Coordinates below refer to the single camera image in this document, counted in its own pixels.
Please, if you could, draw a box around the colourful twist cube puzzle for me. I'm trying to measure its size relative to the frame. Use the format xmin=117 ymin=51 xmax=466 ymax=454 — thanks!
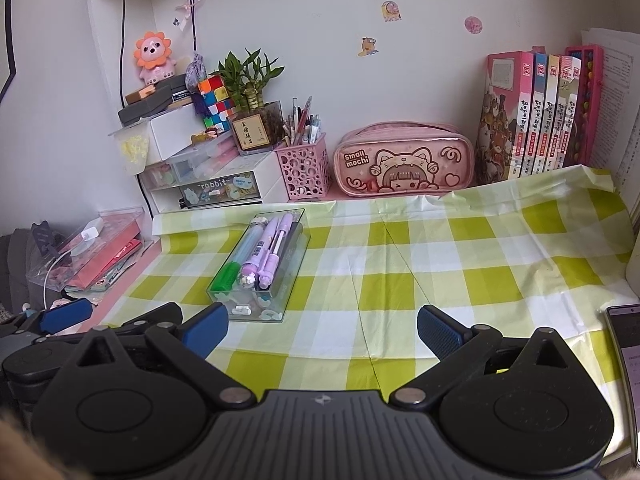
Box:
xmin=196 ymin=75 xmax=236 ymax=131

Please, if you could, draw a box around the purple sachet with tassel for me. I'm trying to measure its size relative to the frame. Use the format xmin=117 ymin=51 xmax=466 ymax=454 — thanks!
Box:
xmin=185 ymin=52 xmax=208 ymax=116

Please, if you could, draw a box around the black cat-shaped holder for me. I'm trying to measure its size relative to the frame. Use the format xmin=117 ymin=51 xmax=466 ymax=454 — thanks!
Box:
xmin=30 ymin=220 xmax=67 ymax=258

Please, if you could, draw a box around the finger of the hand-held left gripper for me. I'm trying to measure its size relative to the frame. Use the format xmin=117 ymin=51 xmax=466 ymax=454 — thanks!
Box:
xmin=15 ymin=298 xmax=95 ymax=337
xmin=97 ymin=301 xmax=183 ymax=336

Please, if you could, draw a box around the pink lion toy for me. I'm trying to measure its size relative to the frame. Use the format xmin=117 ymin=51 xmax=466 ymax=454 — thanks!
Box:
xmin=132 ymin=31 xmax=178 ymax=86

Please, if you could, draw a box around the dark grey translucent pen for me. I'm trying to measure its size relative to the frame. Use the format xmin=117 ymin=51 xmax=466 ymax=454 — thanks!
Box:
xmin=280 ymin=220 xmax=307 ymax=291

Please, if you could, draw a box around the clear bag with yellow pieces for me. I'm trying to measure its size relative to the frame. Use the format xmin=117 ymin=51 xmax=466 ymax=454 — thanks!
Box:
xmin=109 ymin=125 xmax=151 ymax=176

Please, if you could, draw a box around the purple pen with bead cap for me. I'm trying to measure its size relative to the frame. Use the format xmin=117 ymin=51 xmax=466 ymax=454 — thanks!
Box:
xmin=240 ymin=217 xmax=278 ymax=288

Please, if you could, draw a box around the dark grey case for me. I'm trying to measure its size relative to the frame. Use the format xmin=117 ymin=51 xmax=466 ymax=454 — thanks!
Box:
xmin=118 ymin=92 xmax=173 ymax=127

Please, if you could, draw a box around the white charger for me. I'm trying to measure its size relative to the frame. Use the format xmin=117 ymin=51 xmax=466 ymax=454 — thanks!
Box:
xmin=70 ymin=217 xmax=105 ymax=256

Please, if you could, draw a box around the stack of printed papers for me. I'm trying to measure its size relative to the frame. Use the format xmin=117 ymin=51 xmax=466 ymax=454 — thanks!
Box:
xmin=580 ymin=27 xmax=640 ymax=196

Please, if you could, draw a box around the green checkered tablecloth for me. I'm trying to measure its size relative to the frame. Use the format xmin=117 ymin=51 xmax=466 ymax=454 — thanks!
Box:
xmin=102 ymin=165 xmax=640 ymax=461

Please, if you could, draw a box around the smartphone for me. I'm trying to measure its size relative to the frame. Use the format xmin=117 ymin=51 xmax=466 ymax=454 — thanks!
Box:
xmin=604 ymin=304 xmax=640 ymax=467

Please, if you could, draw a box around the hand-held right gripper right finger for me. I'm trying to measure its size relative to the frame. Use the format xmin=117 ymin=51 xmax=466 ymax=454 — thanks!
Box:
xmin=387 ymin=304 xmax=566 ymax=406

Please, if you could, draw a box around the pink abacus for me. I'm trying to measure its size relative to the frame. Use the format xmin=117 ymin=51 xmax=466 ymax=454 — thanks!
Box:
xmin=564 ymin=44 xmax=605 ymax=168

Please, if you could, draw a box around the black box with white label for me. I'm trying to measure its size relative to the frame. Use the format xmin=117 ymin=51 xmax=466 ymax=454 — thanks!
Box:
xmin=156 ymin=74 xmax=195 ymax=108

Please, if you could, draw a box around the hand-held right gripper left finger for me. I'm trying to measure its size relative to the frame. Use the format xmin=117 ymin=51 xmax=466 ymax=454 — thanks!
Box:
xmin=75 ymin=304 xmax=256 ymax=406

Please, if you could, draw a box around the pink perforated pen holder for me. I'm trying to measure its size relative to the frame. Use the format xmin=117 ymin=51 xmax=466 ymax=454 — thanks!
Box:
xmin=274 ymin=141 xmax=335 ymax=202

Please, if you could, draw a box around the clear plastic drawer box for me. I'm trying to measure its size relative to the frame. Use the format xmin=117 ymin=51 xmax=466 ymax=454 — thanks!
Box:
xmin=139 ymin=137 xmax=238 ymax=191

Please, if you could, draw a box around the green cap highlighter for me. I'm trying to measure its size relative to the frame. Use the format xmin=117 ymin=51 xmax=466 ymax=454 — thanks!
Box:
xmin=210 ymin=227 xmax=261 ymax=293

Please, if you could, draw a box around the black cable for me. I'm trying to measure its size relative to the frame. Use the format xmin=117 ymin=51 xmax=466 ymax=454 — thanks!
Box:
xmin=119 ymin=0 xmax=153 ymax=221

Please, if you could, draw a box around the bamboo plant in glass pot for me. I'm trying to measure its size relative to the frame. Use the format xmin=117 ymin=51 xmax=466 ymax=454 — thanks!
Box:
xmin=217 ymin=47 xmax=287 ymax=156

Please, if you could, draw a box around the pink pencil case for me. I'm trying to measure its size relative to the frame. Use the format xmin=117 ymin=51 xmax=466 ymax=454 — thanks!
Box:
xmin=333 ymin=122 xmax=476 ymax=197

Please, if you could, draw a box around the white drawer organizer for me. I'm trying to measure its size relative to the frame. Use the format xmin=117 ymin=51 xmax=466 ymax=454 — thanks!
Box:
xmin=142 ymin=150 xmax=288 ymax=216

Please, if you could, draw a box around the bunch of pens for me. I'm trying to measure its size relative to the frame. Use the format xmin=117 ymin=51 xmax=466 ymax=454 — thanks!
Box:
xmin=281 ymin=96 xmax=327 ymax=150

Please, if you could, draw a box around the dark grey fabric bag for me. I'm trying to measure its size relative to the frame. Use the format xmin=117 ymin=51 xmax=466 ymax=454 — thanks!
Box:
xmin=0 ymin=227 xmax=66 ymax=318

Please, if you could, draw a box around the pink spine book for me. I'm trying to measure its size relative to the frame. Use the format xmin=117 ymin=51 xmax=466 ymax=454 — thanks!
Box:
xmin=519 ymin=52 xmax=548 ymax=178
xmin=555 ymin=54 xmax=582 ymax=172
xmin=544 ymin=54 xmax=571 ymax=175
xmin=531 ymin=53 xmax=560 ymax=177

